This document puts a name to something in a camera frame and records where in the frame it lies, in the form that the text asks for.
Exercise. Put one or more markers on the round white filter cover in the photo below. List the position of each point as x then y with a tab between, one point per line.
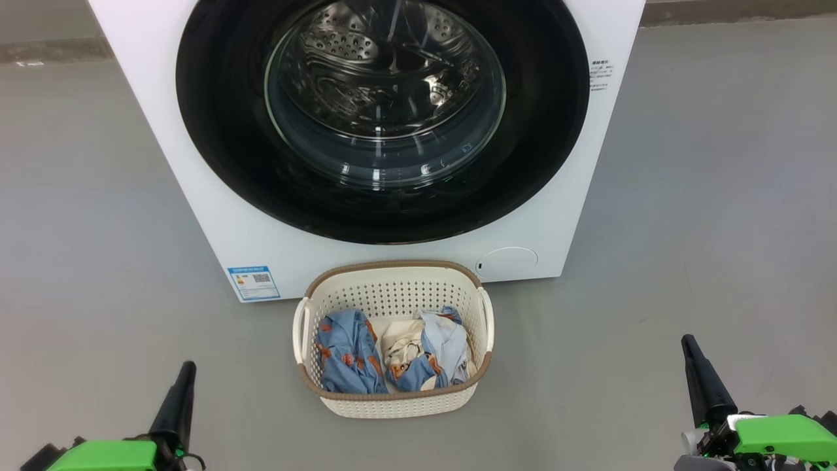
507	260

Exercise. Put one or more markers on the printed text label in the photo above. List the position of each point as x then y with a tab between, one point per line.
601	75

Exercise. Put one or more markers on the cream perforated laundry basket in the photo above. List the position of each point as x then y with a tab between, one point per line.
392	294

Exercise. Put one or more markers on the blue garment with orange print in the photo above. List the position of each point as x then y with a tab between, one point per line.
346	353

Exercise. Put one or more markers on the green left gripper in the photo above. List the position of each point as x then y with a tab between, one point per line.
104	456

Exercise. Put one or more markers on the black round glass washer door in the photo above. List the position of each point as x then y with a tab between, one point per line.
222	131

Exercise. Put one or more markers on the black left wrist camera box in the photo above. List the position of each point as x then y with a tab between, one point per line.
39	461

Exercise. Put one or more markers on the white front-load washing machine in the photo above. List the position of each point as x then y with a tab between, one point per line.
196	216

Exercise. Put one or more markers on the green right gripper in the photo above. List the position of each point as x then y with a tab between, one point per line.
778	438

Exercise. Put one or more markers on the cream and light-blue garment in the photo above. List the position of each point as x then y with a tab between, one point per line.
444	347

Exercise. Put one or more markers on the blue energy label sticker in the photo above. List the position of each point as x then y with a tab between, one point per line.
254	282

